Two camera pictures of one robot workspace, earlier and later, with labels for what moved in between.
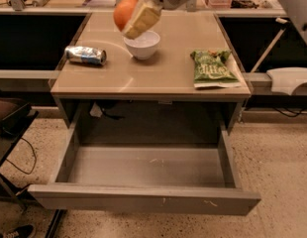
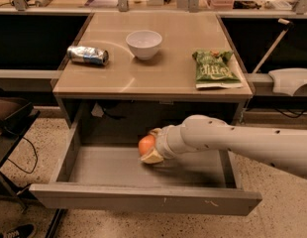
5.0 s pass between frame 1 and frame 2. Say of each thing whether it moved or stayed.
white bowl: stayed
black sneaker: stayed
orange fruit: moved
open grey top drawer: stayed
